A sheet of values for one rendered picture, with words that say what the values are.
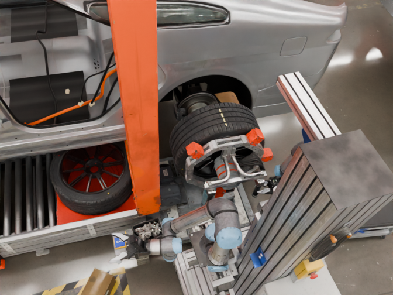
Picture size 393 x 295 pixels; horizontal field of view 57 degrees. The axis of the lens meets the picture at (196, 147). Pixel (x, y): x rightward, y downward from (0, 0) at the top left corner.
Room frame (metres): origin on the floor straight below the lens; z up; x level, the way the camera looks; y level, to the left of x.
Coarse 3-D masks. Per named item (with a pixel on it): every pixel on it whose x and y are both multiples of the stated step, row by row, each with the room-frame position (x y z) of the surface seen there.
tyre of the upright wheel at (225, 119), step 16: (192, 112) 1.57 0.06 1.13; (208, 112) 1.56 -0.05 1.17; (224, 112) 1.57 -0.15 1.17; (240, 112) 1.62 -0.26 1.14; (176, 128) 1.52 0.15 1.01; (192, 128) 1.45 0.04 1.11; (208, 128) 1.43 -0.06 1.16; (224, 128) 1.44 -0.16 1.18; (240, 128) 1.47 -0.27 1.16; (176, 144) 1.41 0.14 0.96; (176, 160) 1.33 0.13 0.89; (208, 176) 1.41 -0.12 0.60
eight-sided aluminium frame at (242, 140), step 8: (240, 136) 1.43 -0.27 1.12; (208, 144) 1.35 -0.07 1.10; (216, 144) 1.35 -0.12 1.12; (224, 144) 1.35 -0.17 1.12; (232, 144) 1.36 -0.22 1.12; (240, 144) 1.38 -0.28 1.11; (248, 144) 1.40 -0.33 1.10; (208, 152) 1.30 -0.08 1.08; (256, 152) 1.43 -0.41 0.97; (192, 160) 1.28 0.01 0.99; (200, 160) 1.28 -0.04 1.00; (192, 168) 1.27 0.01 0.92; (248, 168) 1.47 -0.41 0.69; (256, 168) 1.44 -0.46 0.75; (192, 176) 1.32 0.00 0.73; (240, 176) 1.41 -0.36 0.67; (200, 184) 1.29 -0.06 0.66
